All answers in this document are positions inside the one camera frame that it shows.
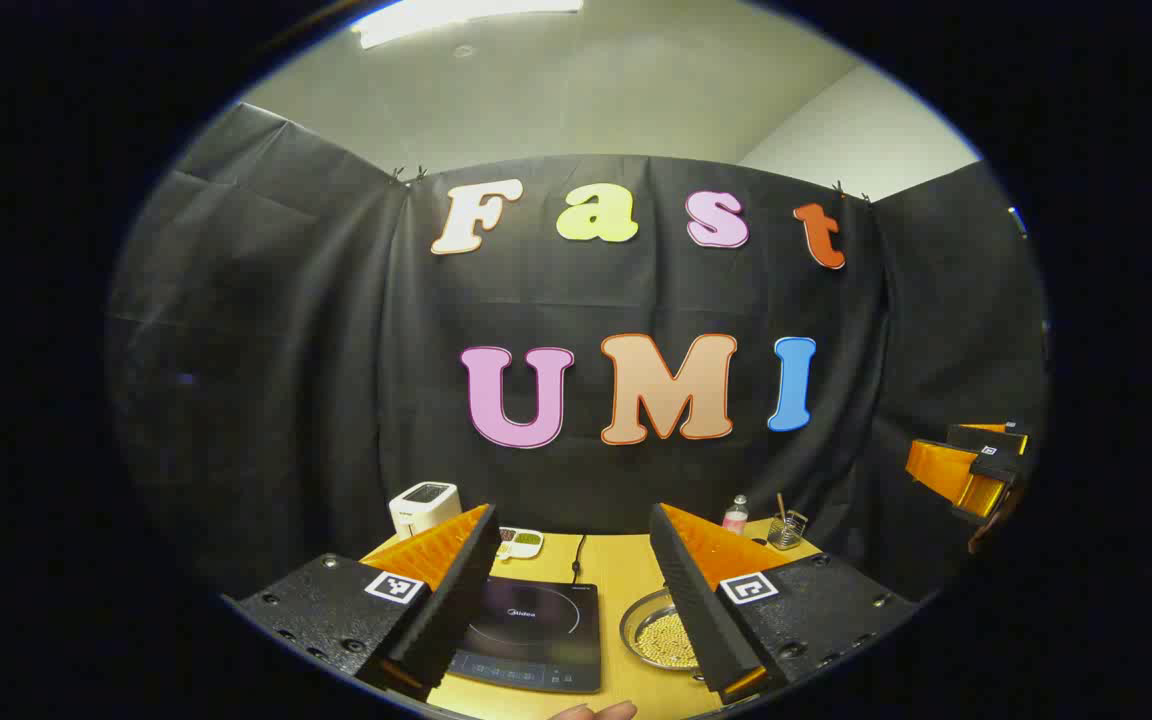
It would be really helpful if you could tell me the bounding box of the stainless steel pot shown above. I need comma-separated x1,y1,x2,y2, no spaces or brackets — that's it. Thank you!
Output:
620,588,712,673

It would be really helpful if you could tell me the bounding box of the ceiling light panel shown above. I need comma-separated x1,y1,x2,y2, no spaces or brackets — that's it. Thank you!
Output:
351,0,585,49

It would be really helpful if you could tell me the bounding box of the wire mesh holder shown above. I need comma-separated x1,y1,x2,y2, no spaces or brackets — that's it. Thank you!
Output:
767,510,809,551

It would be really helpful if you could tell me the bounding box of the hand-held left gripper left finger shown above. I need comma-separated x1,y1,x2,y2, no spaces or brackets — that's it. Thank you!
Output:
234,503,503,703

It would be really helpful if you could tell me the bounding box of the white divided dish of beans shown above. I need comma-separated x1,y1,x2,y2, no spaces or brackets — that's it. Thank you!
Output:
496,527,545,561

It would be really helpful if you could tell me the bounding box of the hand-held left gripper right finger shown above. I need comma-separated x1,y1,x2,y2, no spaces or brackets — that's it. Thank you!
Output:
648,502,923,707

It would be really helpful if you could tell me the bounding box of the white toaster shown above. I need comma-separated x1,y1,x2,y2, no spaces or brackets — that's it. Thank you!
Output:
389,482,461,541

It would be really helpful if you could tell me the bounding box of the black induction cooktop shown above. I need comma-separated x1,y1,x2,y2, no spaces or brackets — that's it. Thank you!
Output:
446,574,603,694

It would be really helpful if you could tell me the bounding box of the pile of yellow soybeans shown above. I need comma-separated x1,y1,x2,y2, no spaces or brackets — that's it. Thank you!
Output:
634,610,699,669

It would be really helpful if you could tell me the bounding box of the black backdrop cloth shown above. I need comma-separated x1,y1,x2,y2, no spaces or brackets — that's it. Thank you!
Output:
106,100,1052,601

